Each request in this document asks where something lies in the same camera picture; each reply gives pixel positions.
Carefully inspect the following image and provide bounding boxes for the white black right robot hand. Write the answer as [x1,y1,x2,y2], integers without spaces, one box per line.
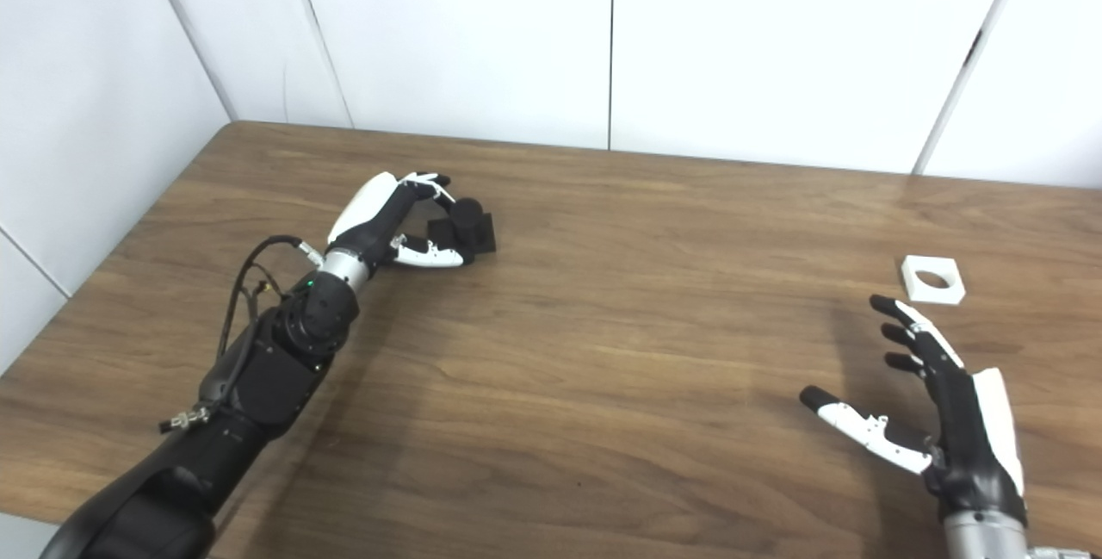
[799,294,1030,525]

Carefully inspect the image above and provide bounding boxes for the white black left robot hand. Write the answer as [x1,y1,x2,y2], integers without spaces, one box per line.
[325,171,476,271]

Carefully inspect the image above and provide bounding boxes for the black peg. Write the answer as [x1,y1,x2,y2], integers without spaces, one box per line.
[426,197,498,265]

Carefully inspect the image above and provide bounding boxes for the white square piece with hole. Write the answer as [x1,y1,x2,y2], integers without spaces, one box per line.
[901,255,967,306]

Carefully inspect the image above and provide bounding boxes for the thin left wrist wires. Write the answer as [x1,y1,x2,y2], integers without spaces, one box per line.
[237,279,289,319]

